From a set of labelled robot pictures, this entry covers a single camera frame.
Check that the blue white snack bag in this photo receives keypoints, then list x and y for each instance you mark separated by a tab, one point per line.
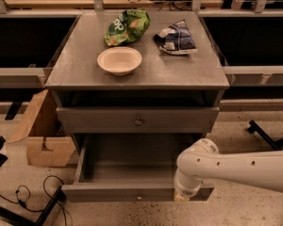
176	39

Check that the brown cardboard box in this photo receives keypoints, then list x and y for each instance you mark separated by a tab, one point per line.
40	129

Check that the grey top drawer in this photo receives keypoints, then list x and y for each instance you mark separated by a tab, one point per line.
79	120

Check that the black stand leg right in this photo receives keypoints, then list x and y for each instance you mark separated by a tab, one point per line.
276	145

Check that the grey drawer cabinet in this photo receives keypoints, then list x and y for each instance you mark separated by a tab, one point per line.
162	80

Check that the grey drawer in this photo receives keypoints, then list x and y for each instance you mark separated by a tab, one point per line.
127	168
79	120

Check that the green chip bag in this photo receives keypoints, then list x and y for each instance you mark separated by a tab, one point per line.
127	28

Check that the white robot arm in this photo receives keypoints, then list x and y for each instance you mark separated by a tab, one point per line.
203	160

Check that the black stand base left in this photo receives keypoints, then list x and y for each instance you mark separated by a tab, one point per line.
17	220

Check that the white paper bowl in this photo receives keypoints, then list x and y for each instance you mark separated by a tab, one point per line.
119	61

